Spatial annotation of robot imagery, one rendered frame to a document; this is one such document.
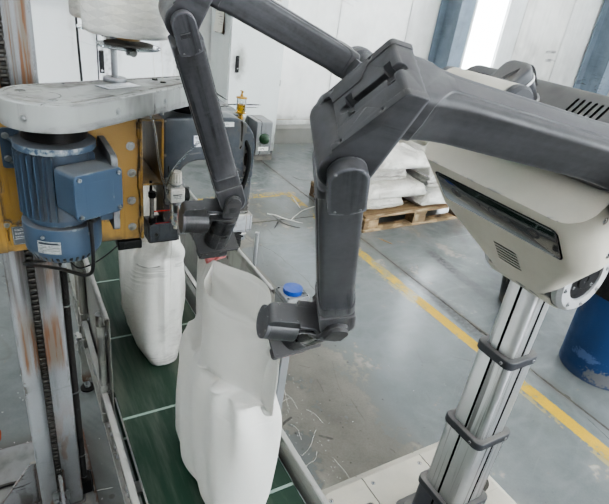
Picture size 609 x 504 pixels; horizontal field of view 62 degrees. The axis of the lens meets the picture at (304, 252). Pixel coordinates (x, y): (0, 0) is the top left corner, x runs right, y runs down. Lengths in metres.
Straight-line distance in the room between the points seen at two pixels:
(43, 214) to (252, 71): 4.17
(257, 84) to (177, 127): 3.92
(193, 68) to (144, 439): 1.15
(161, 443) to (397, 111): 1.41
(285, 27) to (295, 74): 5.08
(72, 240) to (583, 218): 0.93
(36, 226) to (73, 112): 0.25
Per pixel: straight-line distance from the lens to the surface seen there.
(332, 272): 0.68
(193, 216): 1.13
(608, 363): 3.08
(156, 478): 1.62
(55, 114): 1.02
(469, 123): 0.51
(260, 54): 5.15
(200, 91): 0.98
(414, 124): 0.47
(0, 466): 2.23
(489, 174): 0.99
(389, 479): 1.86
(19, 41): 1.27
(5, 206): 1.31
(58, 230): 1.12
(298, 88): 6.11
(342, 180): 0.48
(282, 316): 0.82
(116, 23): 1.03
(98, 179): 1.02
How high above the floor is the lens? 1.65
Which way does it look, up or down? 27 degrees down
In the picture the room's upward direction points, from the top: 8 degrees clockwise
